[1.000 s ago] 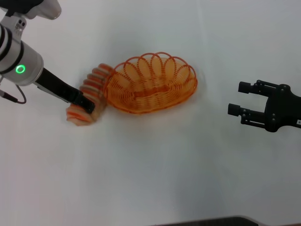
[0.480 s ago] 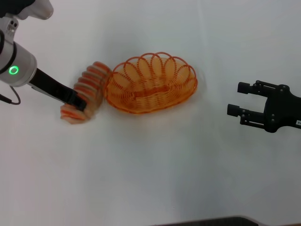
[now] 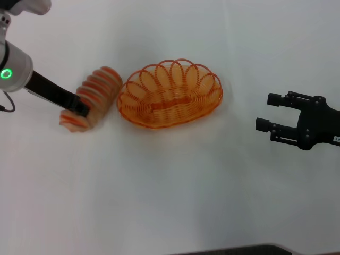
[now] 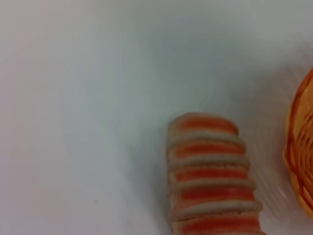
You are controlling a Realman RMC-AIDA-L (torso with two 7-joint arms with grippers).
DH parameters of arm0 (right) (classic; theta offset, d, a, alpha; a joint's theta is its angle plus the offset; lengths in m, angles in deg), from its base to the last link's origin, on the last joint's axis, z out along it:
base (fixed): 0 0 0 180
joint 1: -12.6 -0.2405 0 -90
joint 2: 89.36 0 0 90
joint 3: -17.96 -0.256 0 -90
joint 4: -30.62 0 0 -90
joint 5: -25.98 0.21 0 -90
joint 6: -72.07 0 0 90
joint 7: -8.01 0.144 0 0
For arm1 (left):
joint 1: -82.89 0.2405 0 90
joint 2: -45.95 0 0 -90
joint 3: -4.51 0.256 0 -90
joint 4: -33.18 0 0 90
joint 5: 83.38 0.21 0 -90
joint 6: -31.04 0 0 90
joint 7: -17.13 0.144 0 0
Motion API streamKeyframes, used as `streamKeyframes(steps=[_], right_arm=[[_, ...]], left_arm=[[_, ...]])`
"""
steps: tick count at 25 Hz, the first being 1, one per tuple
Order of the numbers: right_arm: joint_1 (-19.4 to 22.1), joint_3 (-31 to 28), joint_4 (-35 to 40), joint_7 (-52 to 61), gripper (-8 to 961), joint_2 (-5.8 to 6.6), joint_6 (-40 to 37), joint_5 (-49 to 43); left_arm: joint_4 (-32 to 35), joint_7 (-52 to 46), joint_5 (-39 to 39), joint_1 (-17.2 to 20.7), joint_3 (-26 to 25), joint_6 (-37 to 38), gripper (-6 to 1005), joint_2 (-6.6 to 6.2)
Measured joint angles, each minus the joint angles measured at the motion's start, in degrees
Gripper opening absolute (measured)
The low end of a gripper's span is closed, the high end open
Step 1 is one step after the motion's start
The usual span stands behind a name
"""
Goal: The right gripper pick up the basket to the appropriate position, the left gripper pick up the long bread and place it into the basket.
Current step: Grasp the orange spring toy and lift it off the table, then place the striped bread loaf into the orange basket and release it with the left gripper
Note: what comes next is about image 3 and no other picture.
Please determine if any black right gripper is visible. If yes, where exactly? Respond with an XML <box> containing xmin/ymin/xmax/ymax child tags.
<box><xmin>255</xmin><ymin>90</ymin><xmax>340</xmax><ymax>151</ymax></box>

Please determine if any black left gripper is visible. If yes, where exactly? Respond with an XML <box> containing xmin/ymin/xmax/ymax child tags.
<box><xmin>24</xmin><ymin>70</ymin><xmax>91</xmax><ymax>118</ymax></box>

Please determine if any striped toy bread loaf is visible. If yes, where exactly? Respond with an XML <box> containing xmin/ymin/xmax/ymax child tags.
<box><xmin>58</xmin><ymin>65</ymin><xmax>124</xmax><ymax>133</ymax></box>

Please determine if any orange woven plastic basket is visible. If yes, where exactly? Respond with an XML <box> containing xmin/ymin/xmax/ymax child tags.
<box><xmin>117</xmin><ymin>56</ymin><xmax>224</xmax><ymax>130</ymax></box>

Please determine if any dark rounded robot base edge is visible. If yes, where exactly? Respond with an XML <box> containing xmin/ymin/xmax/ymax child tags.
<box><xmin>172</xmin><ymin>242</ymin><xmax>301</xmax><ymax>255</ymax></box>

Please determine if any dark left arm cable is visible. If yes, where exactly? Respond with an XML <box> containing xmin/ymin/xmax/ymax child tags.
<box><xmin>0</xmin><ymin>89</ymin><xmax>16</xmax><ymax>114</ymax></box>

